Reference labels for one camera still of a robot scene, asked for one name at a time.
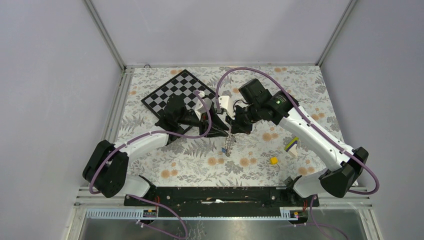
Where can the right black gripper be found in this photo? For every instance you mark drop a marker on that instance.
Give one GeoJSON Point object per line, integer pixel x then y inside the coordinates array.
{"type": "Point", "coordinates": [236, 127]}

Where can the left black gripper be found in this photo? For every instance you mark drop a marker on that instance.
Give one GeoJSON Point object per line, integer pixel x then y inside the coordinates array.
{"type": "Point", "coordinates": [217, 127]}

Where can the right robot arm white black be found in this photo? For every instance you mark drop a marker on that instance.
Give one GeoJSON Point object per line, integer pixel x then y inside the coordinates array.
{"type": "Point", "coordinates": [343, 163]}

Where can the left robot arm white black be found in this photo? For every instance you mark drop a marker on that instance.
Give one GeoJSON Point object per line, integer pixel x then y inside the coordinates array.
{"type": "Point", "coordinates": [106, 170]}

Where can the floral table mat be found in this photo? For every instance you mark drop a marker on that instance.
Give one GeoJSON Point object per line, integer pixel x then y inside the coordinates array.
{"type": "Point", "coordinates": [200, 161]}

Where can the yellow cube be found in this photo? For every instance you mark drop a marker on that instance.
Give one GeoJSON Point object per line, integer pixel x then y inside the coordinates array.
{"type": "Point", "coordinates": [273, 160]}

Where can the black white chessboard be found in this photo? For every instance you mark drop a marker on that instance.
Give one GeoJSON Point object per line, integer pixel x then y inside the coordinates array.
{"type": "Point", "coordinates": [175, 92]}

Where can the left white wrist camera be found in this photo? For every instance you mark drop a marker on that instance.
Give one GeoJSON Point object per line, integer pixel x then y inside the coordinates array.
{"type": "Point", "coordinates": [202, 107]}

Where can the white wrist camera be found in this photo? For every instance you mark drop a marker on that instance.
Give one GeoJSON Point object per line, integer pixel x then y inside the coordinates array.
{"type": "Point", "coordinates": [202, 107]}
{"type": "Point", "coordinates": [224, 104]}

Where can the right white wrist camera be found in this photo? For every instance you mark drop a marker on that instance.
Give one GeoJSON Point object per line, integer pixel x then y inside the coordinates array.
{"type": "Point", "coordinates": [224, 104]}

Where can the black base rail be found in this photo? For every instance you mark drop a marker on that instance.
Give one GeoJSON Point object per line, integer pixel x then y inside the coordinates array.
{"type": "Point", "coordinates": [231, 198]}

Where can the white cable duct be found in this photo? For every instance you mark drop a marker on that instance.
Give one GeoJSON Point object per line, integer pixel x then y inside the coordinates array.
{"type": "Point", "coordinates": [278, 213]}

